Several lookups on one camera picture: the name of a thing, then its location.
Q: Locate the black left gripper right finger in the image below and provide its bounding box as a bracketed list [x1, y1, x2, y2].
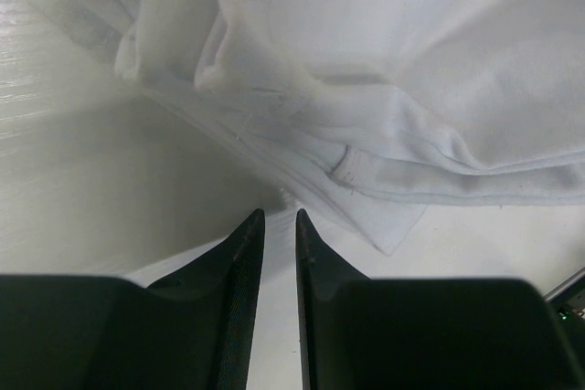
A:
[295, 211, 584, 389]

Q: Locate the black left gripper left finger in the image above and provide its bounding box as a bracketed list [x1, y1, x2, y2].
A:
[1, 210, 265, 389]

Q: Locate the white skirt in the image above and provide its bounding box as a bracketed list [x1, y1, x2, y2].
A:
[76, 0, 584, 253]

